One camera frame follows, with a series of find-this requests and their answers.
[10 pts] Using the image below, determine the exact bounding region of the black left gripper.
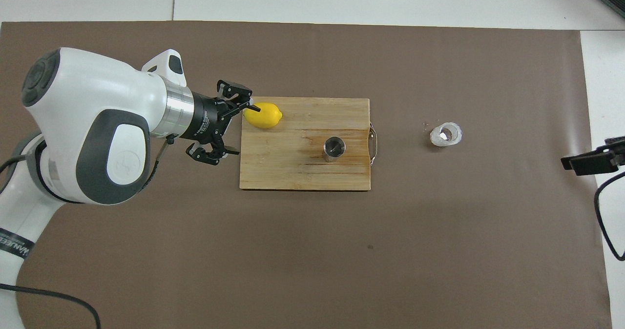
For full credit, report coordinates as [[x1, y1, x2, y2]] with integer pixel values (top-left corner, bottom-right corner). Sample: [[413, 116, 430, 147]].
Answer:
[[183, 79, 262, 166]]

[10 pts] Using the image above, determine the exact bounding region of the steel double jigger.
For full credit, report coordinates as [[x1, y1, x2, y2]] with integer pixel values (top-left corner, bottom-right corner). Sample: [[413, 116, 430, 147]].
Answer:
[[324, 136, 346, 164]]

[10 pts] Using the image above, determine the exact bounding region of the clear plastic cup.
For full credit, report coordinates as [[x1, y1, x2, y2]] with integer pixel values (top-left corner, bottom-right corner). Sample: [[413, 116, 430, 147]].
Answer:
[[430, 122, 463, 147]]

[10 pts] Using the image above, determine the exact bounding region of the yellow lemon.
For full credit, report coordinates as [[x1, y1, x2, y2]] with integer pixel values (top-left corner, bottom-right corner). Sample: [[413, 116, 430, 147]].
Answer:
[[244, 102, 283, 129]]

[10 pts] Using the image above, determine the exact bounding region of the wooden cutting board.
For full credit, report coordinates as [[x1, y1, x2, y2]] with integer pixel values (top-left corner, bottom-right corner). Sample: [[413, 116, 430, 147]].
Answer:
[[239, 97, 379, 191]]

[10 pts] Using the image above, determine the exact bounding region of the brown table mat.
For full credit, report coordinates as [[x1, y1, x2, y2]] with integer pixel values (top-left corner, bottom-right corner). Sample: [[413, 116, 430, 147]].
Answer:
[[0, 21, 613, 329]]

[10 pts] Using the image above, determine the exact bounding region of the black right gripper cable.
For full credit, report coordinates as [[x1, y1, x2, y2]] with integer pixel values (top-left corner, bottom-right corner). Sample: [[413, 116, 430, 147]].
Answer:
[[594, 170, 625, 262]]

